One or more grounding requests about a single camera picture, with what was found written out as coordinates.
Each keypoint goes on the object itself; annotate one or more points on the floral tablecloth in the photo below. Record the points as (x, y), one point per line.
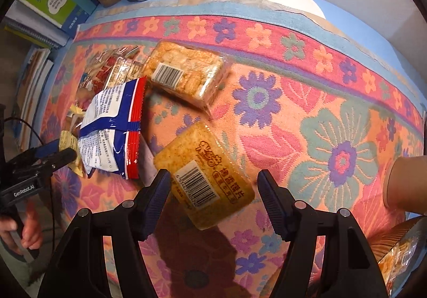
(300, 68)

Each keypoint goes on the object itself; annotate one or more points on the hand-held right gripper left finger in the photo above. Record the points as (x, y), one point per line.
(156, 204)

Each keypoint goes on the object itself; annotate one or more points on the blue booklet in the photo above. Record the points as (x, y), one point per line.
(81, 8)

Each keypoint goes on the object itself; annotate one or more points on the orange rice cracker pack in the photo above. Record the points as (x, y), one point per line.
(193, 68)

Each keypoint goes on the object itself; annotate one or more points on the beige thermos bottle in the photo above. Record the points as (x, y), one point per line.
(407, 181)

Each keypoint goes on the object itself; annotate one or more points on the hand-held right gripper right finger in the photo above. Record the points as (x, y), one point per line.
(273, 204)

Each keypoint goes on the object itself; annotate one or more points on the yellow snack packet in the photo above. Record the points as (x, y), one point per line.
(68, 143)

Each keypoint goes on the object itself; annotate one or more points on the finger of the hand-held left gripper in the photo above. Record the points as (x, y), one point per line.
(61, 156)
(46, 150)

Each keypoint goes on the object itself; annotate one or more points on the blue white chip bag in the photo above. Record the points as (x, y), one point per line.
(110, 118)

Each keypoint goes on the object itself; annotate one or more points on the brown baked slice pack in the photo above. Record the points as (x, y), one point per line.
(200, 158)

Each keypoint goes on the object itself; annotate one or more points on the stack of notebooks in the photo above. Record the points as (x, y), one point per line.
(33, 31)

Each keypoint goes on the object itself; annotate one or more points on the ribbed glass bowl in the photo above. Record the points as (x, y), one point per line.
(390, 234)

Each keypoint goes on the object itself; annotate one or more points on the person's left hand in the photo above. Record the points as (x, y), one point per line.
(31, 231)

